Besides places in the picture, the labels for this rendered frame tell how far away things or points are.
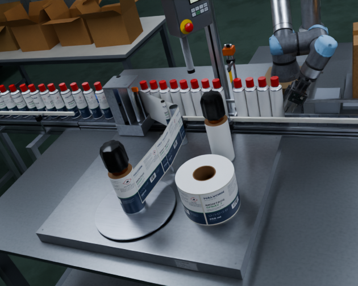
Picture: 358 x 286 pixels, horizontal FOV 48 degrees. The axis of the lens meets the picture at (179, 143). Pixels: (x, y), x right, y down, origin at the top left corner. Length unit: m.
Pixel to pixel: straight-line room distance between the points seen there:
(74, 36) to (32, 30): 0.41
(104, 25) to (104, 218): 2.16
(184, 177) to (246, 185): 0.26
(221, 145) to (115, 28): 2.04
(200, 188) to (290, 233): 0.33
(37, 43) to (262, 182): 2.90
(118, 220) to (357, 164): 0.90
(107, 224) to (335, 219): 0.78
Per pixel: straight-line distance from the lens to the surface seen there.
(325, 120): 1.72
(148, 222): 1.44
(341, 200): 1.49
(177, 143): 1.66
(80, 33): 3.69
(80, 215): 1.61
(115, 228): 1.47
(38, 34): 3.92
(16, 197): 1.98
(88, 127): 2.22
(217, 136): 1.51
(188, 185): 1.32
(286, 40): 1.65
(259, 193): 1.45
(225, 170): 1.34
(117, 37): 3.41
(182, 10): 1.70
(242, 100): 1.76
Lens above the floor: 1.88
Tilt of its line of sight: 34 degrees down
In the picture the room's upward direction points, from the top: 16 degrees counter-clockwise
